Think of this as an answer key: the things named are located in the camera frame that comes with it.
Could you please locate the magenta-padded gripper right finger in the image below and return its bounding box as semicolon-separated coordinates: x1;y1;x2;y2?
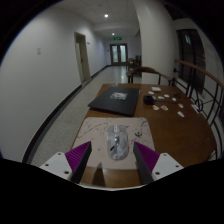
132;141;185;185

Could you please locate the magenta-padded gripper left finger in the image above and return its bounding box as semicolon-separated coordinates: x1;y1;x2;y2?
39;140;93;185

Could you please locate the transparent computer mouse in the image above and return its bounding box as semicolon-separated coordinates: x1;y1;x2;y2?
106;124;130;161

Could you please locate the marble-print mouse pad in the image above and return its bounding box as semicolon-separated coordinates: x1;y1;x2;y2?
70;116;156;171

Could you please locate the small black box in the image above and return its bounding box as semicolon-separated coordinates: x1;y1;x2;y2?
143;95;156;106

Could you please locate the black closed laptop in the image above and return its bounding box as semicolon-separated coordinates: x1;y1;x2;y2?
87;86;141;117

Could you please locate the wooden armchair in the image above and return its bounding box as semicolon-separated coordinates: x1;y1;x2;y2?
126;65;173;86

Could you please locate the black railing with wooden handrail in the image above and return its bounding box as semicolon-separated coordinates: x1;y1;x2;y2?
173;58;224;159

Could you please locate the white side door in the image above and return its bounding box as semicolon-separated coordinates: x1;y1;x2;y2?
73;31;92;84

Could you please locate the dark window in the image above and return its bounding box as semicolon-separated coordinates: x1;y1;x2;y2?
176;28;207;95

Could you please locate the glass double door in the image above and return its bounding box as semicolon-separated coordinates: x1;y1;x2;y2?
109;43;129;65

